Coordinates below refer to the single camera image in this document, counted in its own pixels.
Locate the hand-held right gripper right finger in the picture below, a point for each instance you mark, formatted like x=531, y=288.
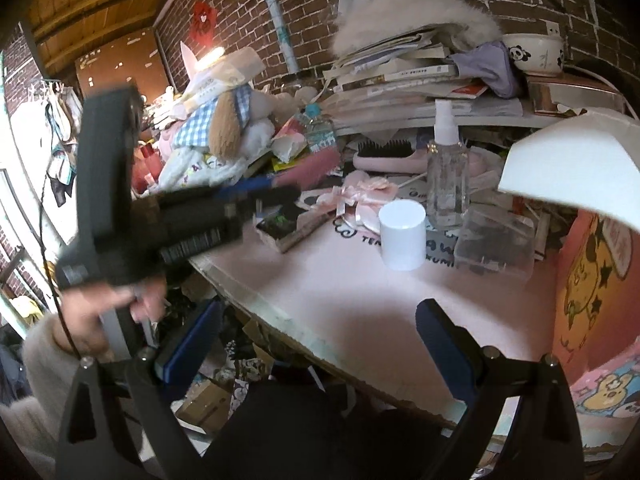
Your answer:
x=450, y=360

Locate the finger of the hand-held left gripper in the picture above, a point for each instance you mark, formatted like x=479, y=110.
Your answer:
x=275, y=197
x=250, y=186

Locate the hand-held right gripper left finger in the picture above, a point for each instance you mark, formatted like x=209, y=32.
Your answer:
x=185, y=350

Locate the pink soft object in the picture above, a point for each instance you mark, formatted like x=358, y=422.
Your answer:
x=315, y=170

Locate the clear plastic box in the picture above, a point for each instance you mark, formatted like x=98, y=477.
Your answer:
x=495, y=245

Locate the white cylinder container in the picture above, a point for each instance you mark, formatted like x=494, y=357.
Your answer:
x=402, y=235

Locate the pink cartoon cardboard box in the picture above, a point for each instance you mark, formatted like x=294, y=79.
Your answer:
x=595, y=270

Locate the person's left forearm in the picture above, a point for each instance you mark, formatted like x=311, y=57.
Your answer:
x=30, y=410

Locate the person's left hand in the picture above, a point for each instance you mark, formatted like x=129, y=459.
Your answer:
x=85, y=320

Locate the dark green printed packet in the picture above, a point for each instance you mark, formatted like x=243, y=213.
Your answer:
x=275, y=225

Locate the hanging clothes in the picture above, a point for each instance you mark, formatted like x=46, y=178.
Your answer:
x=62, y=150

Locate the crumpled white pink wrapper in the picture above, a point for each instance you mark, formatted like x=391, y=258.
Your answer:
x=287, y=140

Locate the brown cardboard box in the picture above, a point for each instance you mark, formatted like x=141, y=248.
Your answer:
x=205, y=405

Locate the pink ribbon bow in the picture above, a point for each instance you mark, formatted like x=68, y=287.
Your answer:
x=340, y=200

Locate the plush rabbit toy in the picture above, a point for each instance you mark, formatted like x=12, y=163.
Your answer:
x=225, y=120

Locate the small teal label bottle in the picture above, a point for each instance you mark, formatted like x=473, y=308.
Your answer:
x=320, y=135

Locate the pink printed table mat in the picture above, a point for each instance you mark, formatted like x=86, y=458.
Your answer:
x=325, y=285

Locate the brown wooden board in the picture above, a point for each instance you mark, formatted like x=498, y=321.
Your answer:
x=120, y=65

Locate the pink hairbrush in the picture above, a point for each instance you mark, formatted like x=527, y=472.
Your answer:
x=385, y=162

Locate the person's dark pants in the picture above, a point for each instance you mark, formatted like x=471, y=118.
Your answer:
x=325, y=430

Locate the painted vertical pipe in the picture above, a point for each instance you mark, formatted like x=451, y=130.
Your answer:
x=277, y=20

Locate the stack of books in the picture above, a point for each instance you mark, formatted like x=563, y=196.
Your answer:
x=400, y=80

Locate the clear spray bottle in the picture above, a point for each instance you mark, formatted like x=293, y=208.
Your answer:
x=447, y=185

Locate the white fluffy fur item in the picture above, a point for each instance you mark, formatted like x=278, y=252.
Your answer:
x=415, y=15

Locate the purple cloth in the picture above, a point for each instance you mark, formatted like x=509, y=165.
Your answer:
x=490, y=65

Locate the white panda bowl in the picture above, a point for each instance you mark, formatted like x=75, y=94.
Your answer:
x=532, y=55

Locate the dark round object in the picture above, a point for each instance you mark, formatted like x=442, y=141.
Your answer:
x=610, y=77

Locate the red wall decoration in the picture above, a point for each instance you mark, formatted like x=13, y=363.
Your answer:
x=204, y=19

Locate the white wall socket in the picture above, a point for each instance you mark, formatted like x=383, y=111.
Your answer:
x=553, y=29

